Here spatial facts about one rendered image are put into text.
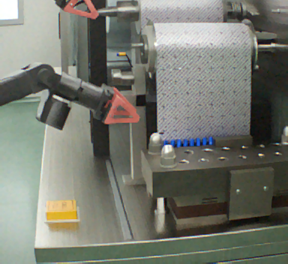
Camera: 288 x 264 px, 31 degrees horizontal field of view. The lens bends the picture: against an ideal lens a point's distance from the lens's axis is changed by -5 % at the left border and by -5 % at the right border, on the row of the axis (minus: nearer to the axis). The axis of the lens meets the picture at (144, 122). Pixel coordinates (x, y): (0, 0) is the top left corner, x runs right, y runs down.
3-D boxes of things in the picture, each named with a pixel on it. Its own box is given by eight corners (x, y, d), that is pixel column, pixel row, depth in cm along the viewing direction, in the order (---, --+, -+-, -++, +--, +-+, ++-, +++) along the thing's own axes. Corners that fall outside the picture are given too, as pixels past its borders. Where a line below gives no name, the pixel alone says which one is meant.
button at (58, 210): (47, 209, 123) (46, 200, 123) (76, 208, 124) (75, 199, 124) (46, 221, 117) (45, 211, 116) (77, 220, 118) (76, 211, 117)
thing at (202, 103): (157, 146, 131) (156, 70, 126) (248, 140, 134) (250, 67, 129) (157, 147, 130) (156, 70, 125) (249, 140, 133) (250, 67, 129)
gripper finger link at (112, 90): (132, 131, 127) (94, 116, 124) (128, 123, 133) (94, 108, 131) (144, 105, 125) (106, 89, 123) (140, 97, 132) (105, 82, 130)
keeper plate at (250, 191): (226, 216, 116) (229, 170, 113) (267, 211, 117) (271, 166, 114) (229, 220, 113) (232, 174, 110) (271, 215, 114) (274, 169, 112)
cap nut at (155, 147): (146, 150, 125) (146, 131, 124) (162, 149, 125) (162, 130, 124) (149, 155, 121) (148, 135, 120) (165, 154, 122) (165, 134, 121)
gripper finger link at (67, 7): (88, 28, 120) (56, 5, 117) (86, 27, 127) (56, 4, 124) (106, 5, 119) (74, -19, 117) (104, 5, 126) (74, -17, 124)
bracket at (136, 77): (121, 179, 144) (117, 64, 136) (145, 178, 145) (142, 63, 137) (122, 186, 139) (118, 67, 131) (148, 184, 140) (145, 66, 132)
